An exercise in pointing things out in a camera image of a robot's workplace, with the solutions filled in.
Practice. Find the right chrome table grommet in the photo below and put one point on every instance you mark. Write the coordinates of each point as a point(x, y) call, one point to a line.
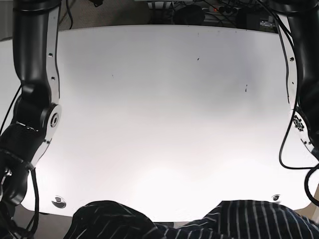
point(276, 198)

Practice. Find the chrome table grommet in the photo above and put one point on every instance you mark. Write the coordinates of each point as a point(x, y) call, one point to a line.
point(276, 198)
point(59, 202)

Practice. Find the navy white striped T-shirt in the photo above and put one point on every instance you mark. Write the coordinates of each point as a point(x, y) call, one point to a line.
point(240, 219)

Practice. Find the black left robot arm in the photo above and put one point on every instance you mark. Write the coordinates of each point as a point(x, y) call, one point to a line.
point(298, 28)

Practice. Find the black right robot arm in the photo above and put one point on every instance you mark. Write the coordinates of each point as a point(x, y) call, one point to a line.
point(35, 107)

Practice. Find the left chrome table grommet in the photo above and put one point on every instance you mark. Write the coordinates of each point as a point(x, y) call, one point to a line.
point(59, 202)

